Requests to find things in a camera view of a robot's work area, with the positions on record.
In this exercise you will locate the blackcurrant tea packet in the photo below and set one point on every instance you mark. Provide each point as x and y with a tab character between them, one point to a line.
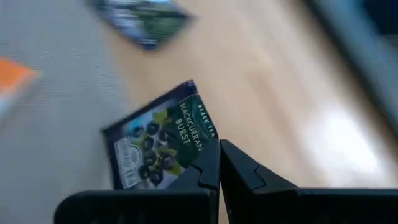
146	21
155	143

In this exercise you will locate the black aluminium table frame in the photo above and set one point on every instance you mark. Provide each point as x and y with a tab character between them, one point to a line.
357	46

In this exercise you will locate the grey woven placemat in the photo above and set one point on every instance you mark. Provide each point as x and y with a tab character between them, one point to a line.
56	140

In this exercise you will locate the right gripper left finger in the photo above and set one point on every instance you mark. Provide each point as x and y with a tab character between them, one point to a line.
140	208

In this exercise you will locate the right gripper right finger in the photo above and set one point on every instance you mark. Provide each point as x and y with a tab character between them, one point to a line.
280	208

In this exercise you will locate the Tazo orange tea packet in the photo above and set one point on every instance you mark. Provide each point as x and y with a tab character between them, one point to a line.
12	74

